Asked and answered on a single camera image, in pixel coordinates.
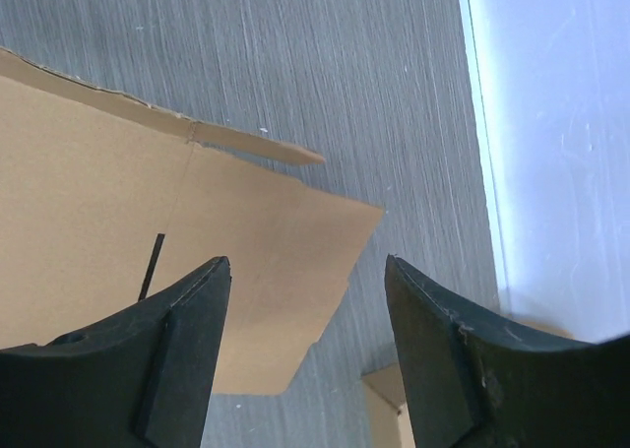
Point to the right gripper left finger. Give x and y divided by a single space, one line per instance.
141 377

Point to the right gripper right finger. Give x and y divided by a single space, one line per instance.
474 378

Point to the folded brown cardboard box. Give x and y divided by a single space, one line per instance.
389 408

